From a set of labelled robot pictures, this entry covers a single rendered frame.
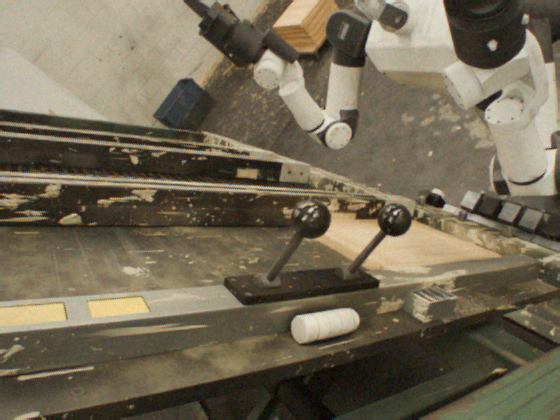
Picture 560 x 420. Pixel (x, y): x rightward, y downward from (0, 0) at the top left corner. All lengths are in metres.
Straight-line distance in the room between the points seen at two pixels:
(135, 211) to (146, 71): 5.23
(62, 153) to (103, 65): 4.65
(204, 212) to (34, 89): 3.68
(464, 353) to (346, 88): 0.71
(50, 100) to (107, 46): 1.69
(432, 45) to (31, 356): 0.80
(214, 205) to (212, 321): 0.40
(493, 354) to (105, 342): 0.53
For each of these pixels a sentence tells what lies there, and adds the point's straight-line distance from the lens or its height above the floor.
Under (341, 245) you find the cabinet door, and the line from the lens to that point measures 0.76.
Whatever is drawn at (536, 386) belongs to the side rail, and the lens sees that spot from 0.42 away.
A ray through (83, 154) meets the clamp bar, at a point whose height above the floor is 1.57.
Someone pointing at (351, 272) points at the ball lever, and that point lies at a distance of 0.51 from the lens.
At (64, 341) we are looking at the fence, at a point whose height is 1.66.
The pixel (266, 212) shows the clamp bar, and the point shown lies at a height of 1.31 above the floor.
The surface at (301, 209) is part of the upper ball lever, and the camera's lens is 0.36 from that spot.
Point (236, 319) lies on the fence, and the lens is 0.41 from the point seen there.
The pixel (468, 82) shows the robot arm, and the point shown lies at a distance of 0.59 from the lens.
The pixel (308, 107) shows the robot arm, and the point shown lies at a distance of 1.09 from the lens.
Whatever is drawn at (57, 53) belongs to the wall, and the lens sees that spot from 5.75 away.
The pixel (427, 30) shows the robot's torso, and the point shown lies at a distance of 0.89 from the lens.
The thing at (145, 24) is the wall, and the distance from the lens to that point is 5.93.
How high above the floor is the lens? 1.79
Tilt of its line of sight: 37 degrees down
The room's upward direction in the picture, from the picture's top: 51 degrees counter-clockwise
